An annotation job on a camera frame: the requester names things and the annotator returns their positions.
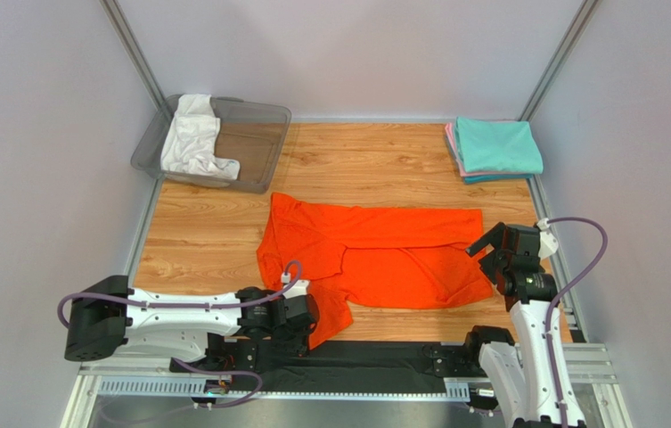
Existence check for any white t shirt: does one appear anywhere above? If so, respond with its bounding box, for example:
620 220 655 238
160 94 241 180

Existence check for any orange t shirt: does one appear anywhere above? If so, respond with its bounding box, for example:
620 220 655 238
257 193 494 349

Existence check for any right corner aluminium post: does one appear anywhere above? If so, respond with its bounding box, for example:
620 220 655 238
519 0 601 121

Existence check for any corner aluminium post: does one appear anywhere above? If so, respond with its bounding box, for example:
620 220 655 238
519 0 601 121
100 0 171 113

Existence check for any left corner aluminium post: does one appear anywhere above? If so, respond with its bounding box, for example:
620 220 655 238
100 0 171 113

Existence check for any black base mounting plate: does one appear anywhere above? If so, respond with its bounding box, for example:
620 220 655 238
169 338 490 394

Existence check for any dark teal folded t shirt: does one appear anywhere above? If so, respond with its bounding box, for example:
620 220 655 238
462 174 533 185

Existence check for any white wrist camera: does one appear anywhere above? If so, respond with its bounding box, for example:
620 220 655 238
281 273 310 299
535 218 560 259

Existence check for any aluminium frame rail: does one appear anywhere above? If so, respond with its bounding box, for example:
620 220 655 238
59 335 633 428

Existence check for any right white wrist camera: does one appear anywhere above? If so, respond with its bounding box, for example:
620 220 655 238
535 218 560 259

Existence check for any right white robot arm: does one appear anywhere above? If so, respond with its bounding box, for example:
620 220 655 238
465 222 587 427

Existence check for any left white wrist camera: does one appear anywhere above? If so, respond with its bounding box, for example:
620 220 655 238
281 273 310 299

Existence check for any clear plastic bin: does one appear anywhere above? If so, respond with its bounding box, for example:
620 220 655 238
130 95 291 193

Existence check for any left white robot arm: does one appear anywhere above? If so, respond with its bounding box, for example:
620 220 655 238
59 275 319 362

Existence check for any pink folded t shirt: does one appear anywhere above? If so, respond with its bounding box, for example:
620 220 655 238
445 123 526 179

